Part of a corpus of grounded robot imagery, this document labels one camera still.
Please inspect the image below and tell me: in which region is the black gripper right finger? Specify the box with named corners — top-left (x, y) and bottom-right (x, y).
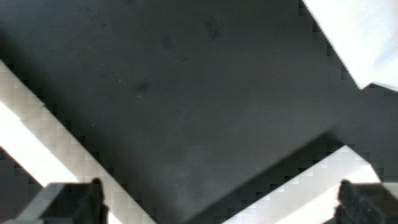
top-left (333, 180), bottom-right (398, 224)

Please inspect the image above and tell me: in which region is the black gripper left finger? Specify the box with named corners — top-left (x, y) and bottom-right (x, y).
top-left (12, 178), bottom-right (108, 224)

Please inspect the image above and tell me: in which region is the white drawer cabinet box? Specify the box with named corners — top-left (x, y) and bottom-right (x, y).
top-left (301, 0), bottom-right (398, 92)

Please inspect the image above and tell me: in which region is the white right fence wall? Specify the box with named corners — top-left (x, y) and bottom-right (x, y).
top-left (221, 146), bottom-right (380, 224)

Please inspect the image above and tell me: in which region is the white fence wall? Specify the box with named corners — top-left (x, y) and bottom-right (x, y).
top-left (0, 61), bottom-right (154, 224)
top-left (221, 146), bottom-right (380, 224)

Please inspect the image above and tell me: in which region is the white front fence wall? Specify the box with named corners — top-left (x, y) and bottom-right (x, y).
top-left (0, 61), bottom-right (154, 224)

